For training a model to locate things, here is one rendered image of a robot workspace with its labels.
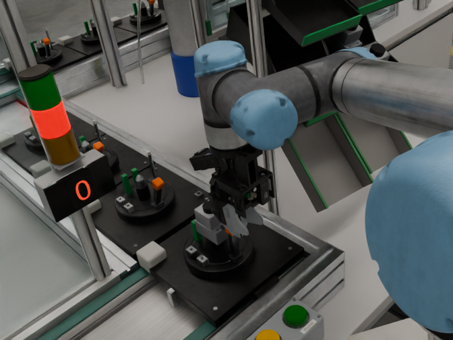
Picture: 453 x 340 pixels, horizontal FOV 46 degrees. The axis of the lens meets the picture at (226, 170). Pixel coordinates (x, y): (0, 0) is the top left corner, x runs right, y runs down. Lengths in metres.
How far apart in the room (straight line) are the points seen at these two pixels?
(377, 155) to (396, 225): 0.89
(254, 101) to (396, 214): 0.34
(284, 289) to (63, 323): 0.42
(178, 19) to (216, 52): 1.07
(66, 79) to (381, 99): 1.62
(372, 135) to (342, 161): 0.12
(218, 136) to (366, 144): 0.53
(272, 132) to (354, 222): 0.66
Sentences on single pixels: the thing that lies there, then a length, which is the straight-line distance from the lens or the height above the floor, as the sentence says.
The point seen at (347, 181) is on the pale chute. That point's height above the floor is 1.01.
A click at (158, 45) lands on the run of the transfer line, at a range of 2.30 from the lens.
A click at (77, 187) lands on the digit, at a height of 1.21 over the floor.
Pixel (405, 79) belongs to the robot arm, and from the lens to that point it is 0.60.
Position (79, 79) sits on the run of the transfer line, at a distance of 2.13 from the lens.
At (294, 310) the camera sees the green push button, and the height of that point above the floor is 0.97.
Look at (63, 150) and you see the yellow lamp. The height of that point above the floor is 1.29.
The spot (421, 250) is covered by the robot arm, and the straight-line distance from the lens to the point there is 0.36.
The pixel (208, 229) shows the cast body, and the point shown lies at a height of 1.05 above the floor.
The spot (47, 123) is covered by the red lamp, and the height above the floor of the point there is 1.34.
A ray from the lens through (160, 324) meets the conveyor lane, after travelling 1.06.
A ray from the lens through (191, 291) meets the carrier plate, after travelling 1.02.
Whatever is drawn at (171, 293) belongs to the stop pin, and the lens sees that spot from 1.04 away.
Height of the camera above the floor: 1.71
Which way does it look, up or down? 35 degrees down
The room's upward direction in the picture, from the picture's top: 9 degrees counter-clockwise
